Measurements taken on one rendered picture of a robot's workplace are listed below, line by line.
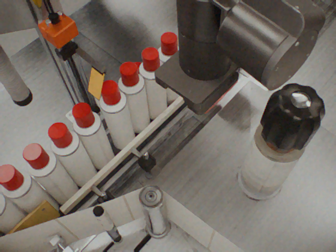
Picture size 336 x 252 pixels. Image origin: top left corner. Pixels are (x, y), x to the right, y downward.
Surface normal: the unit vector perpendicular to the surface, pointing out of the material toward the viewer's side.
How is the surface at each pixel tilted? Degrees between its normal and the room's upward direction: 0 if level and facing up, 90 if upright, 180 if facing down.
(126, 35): 0
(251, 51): 66
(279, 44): 29
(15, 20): 90
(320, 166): 0
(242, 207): 0
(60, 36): 90
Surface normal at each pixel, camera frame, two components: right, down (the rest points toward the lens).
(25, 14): 0.22, 0.84
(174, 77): -0.06, -0.51
